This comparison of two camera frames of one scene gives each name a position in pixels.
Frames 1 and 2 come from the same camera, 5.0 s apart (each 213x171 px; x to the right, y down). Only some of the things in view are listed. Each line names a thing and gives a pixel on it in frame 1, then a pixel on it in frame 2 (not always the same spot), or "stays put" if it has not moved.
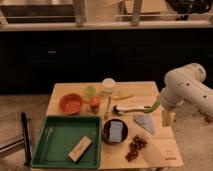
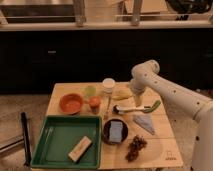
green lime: (90, 91) stays put
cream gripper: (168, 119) to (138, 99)
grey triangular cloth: (145, 121) stays put
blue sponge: (116, 131) stays put
